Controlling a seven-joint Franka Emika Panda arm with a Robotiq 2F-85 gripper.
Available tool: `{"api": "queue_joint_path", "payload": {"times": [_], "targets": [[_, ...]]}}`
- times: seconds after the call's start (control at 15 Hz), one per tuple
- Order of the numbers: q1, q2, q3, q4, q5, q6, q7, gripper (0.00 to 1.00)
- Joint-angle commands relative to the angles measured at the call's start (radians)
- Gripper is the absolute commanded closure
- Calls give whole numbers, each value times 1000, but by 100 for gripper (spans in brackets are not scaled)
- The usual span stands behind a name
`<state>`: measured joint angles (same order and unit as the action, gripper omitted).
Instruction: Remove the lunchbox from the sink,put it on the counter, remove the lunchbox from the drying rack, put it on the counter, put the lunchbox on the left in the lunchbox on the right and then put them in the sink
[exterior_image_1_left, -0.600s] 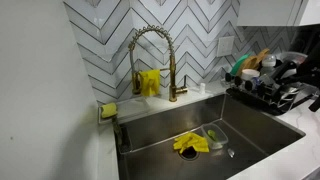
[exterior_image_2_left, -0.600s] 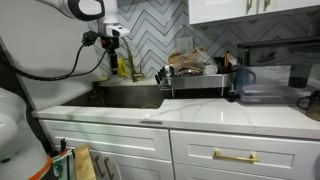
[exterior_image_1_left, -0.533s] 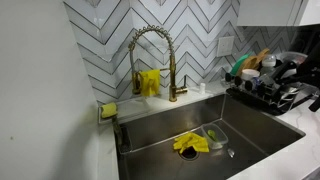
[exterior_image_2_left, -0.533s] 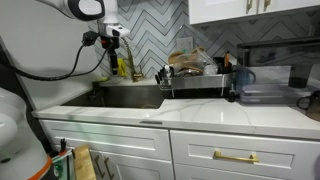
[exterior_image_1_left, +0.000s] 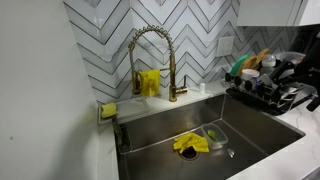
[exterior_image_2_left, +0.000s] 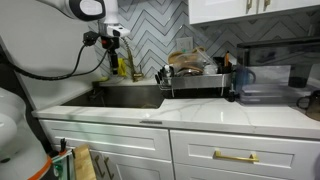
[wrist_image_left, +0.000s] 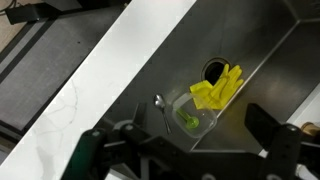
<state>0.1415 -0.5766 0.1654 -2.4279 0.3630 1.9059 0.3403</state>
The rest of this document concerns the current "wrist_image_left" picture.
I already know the gold spring faucet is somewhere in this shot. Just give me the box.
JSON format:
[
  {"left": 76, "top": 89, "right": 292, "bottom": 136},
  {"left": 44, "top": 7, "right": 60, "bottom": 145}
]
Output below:
[{"left": 300, "top": 121, "right": 320, "bottom": 138}]

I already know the crumpled yellow rubber glove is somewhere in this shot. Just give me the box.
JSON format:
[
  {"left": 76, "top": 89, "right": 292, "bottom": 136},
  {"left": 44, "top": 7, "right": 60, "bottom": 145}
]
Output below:
[{"left": 189, "top": 63, "right": 245, "bottom": 111}]

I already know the stainless steel sink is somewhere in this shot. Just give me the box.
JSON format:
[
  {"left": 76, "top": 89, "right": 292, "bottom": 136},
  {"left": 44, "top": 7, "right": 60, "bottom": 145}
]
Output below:
[{"left": 96, "top": 0, "right": 320, "bottom": 154}]

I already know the green plastic spoon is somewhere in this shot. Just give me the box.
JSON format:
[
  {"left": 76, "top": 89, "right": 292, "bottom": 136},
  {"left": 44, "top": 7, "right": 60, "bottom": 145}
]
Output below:
[{"left": 175, "top": 107, "right": 200, "bottom": 130}]

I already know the clear plastic lunchbox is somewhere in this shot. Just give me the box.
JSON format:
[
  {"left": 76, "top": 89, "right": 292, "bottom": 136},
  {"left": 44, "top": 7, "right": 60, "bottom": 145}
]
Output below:
[{"left": 171, "top": 92, "right": 218, "bottom": 139}]

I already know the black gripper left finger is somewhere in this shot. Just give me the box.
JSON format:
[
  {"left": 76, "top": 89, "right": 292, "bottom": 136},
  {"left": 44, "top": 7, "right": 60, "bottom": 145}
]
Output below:
[{"left": 61, "top": 102, "right": 151, "bottom": 180}]

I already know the grey floor mat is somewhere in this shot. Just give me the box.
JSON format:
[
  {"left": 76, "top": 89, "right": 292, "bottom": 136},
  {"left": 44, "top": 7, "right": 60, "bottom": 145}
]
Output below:
[{"left": 0, "top": 6, "right": 126, "bottom": 134}]

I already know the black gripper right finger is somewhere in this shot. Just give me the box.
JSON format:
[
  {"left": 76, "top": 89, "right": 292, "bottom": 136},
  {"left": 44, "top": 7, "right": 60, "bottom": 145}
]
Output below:
[{"left": 244, "top": 103, "right": 303, "bottom": 180}]

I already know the black stand base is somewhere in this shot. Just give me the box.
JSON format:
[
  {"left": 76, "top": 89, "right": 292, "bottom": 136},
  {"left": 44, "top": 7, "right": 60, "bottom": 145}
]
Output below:
[{"left": 4, "top": 0, "right": 131, "bottom": 26}]

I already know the metal spoon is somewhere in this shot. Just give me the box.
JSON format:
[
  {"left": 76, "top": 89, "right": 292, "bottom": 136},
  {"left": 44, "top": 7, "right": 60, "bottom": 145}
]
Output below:
[{"left": 153, "top": 94, "right": 173, "bottom": 135}]

